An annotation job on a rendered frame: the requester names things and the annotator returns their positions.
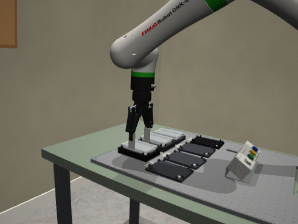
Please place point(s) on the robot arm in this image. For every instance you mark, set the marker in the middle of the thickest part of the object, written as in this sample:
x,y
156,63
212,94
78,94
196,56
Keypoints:
x,y
137,50

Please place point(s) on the white button panel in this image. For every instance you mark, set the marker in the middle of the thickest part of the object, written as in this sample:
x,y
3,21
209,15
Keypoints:
x,y
244,164

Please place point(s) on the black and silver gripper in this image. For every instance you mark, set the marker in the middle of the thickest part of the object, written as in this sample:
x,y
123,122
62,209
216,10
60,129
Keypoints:
x,y
143,108

